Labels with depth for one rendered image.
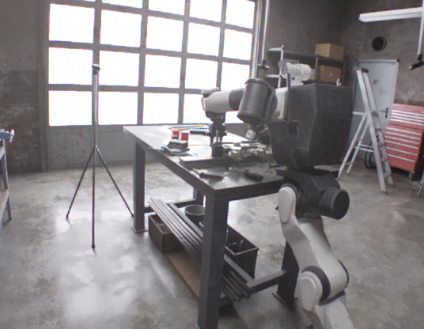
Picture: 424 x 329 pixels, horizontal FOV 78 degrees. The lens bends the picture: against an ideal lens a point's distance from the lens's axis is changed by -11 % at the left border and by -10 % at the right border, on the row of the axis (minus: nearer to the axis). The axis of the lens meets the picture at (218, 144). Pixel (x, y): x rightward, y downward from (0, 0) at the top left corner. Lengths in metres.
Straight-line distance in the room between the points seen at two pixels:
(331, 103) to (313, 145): 0.16
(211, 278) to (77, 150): 3.27
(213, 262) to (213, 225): 0.20
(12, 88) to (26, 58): 0.40
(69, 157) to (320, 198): 3.76
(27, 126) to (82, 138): 0.75
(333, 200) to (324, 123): 0.27
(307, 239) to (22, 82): 3.73
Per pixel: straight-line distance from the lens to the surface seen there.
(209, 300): 1.56
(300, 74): 1.24
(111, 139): 4.41
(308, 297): 1.22
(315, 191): 1.10
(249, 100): 1.03
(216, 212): 1.29
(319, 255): 1.21
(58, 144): 4.34
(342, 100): 1.12
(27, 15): 4.23
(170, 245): 2.31
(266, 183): 1.27
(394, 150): 5.59
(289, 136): 1.09
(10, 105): 4.20
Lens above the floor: 1.27
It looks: 12 degrees down
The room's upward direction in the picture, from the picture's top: 4 degrees clockwise
